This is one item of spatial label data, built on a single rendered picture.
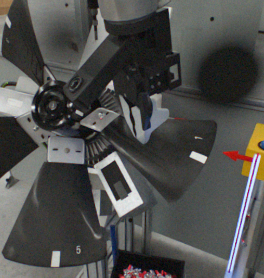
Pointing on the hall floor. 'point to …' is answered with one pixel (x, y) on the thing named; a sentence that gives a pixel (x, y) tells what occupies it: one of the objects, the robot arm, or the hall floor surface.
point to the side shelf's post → (147, 227)
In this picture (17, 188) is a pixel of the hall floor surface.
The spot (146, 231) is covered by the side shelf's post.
